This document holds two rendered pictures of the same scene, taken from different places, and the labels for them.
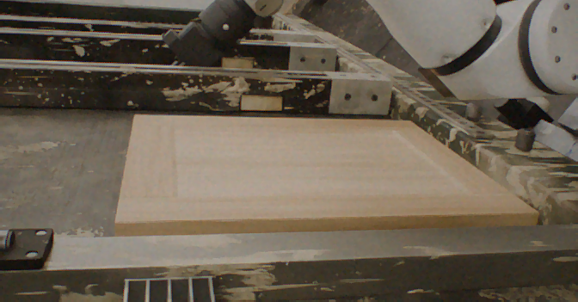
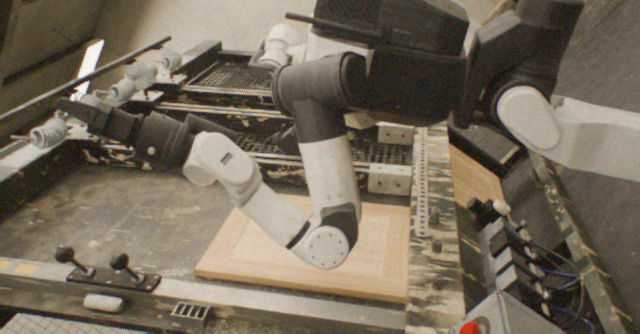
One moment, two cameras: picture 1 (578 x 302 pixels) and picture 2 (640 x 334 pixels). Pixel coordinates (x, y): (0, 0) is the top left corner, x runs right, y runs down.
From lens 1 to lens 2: 0.73 m
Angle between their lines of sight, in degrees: 24
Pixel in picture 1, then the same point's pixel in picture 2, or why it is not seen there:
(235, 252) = (222, 297)
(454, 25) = (277, 236)
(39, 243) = (153, 282)
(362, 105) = (390, 189)
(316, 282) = (252, 316)
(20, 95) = not seen: hidden behind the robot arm
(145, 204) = (212, 260)
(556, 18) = (313, 241)
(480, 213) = (369, 291)
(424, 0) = (265, 226)
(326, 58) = (405, 134)
